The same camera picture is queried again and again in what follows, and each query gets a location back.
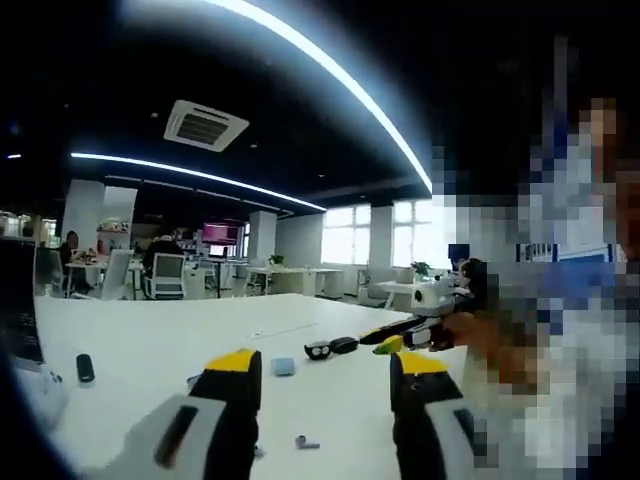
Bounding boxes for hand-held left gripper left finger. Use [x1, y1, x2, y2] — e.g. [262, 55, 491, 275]
[104, 347, 263, 480]

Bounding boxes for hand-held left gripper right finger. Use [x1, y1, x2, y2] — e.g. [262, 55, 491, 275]
[388, 351, 476, 480]

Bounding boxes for black earbud case cartoon eyes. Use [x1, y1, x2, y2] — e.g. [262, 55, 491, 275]
[303, 339, 334, 362]

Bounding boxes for person's right hand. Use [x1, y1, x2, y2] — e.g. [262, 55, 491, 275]
[448, 314, 474, 347]

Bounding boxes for white office desk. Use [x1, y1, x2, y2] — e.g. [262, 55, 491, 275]
[243, 267, 346, 300]
[373, 279, 416, 310]

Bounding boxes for large window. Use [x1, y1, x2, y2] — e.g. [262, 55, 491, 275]
[392, 199, 434, 270]
[322, 204, 372, 267]

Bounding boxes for white table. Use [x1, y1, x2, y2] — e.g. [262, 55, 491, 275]
[32, 292, 474, 480]

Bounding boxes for white office chair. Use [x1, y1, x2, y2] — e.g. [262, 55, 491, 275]
[97, 248, 135, 301]
[148, 252, 187, 301]

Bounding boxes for black smartphone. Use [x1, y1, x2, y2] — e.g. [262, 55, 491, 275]
[75, 353, 96, 385]

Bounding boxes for pink display screen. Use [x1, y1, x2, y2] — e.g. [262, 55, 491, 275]
[202, 222, 239, 245]

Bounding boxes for white game controller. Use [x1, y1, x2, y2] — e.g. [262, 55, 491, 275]
[14, 367, 69, 426]

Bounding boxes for shelf with colourful items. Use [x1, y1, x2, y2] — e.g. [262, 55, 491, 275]
[95, 219, 132, 236]

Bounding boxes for ceiling light strip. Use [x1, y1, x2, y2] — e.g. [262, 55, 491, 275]
[69, 151, 327, 212]
[207, 0, 434, 194]

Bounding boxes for open laptop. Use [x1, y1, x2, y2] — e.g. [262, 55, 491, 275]
[0, 238, 45, 371]

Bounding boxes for ceiling air conditioner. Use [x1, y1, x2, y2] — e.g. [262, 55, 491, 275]
[163, 98, 250, 153]

